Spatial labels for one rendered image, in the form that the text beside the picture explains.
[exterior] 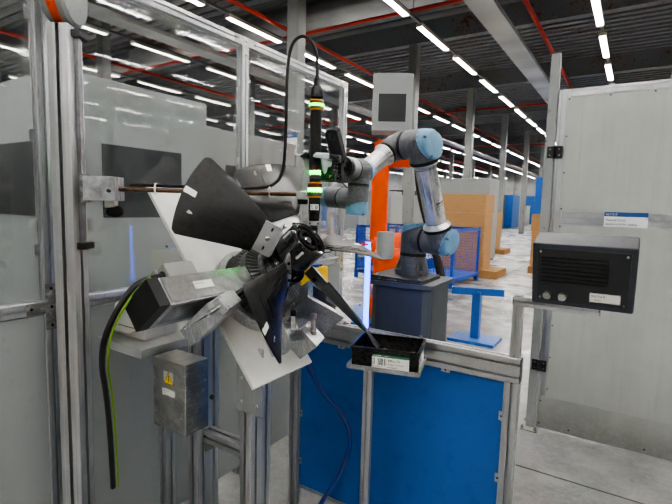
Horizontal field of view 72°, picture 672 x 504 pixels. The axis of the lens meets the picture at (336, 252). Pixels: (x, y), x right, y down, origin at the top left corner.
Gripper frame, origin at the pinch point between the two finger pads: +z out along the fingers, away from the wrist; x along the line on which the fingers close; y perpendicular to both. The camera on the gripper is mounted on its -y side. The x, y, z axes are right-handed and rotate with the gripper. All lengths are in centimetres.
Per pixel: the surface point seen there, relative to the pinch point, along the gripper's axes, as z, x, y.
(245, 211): 20.6, 5.3, 17.2
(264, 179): -0.6, 17.6, 7.3
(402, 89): -366, 145, -117
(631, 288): -35, -82, 34
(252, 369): 20, 2, 60
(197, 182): 31.4, 11.4, 10.3
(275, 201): 1.6, 11.1, 14.1
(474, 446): -40, -43, 93
